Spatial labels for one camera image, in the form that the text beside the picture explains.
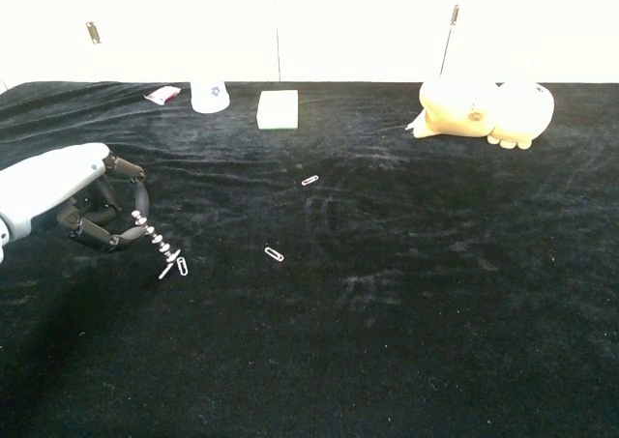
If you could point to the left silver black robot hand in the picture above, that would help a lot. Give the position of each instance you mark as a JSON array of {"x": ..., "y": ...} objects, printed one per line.
[{"x": 48, "y": 182}]

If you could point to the white sponge green base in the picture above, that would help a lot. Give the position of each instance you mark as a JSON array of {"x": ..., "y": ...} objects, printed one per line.
[{"x": 277, "y": 109}]

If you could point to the metal door hinge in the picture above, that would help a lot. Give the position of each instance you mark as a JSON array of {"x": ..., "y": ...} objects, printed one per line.
[
  {"x": 94, "y": 33},
  {"x": 455, "y": 14}
]

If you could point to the white paper cup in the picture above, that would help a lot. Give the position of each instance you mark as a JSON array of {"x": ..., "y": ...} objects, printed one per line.
[{"x": 209, "y": 99}]

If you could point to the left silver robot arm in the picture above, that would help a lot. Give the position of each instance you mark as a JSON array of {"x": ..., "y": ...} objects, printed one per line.
[{"x": 2, "y": 244}]

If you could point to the cream plush toy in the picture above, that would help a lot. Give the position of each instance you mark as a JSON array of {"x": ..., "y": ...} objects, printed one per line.
[{"x": 464, "y": 109}]

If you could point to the red white snack packet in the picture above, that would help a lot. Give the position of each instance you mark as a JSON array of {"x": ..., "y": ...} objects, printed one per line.
[{"x": 163, "y": 95}]

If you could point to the black velvet tablecloth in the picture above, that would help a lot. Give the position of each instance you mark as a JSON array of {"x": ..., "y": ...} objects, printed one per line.
[{"x": 387, "y": 312}]

